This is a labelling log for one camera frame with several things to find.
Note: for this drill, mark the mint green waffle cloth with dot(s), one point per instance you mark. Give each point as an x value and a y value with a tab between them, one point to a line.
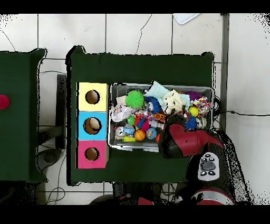
157	89

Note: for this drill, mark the cream waffle cloth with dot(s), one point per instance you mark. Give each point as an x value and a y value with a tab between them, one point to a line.
172	101

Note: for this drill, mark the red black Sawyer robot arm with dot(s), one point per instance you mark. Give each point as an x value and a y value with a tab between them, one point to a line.
189	141

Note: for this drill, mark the clear mesh bin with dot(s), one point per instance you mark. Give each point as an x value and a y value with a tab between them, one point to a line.
118	89

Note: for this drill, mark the wooden box with three holes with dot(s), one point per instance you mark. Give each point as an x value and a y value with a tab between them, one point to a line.
92	107

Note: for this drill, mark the plain green spiky ball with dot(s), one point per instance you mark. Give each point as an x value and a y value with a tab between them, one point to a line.
134	99

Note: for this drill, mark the blue spiky toy with eyes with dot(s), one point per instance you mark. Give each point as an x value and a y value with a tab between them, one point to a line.
153	105

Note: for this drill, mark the small basketball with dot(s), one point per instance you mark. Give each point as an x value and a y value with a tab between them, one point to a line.
139	135

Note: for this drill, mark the dark green tablecloth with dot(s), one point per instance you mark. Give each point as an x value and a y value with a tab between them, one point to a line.
147	67

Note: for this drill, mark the plain blue spiky ball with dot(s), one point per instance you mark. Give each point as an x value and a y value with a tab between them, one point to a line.
191	124

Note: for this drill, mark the yellow tennis ball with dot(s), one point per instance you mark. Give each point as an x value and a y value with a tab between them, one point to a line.
193	111

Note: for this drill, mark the purple spiky toy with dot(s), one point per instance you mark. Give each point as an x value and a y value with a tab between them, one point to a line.
194	95

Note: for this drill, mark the multicoloured patterned cloth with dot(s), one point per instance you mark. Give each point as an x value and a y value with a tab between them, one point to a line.
201	104

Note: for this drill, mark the grey round base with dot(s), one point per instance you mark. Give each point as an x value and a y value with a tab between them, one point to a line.
49	157

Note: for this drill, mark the white flat board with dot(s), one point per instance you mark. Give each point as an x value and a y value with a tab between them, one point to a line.
185	18

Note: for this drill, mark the red round disc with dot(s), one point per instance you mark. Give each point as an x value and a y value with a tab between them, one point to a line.
4	101

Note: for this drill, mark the grey metal rail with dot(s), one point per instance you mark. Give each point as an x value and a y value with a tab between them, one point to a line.
224	42

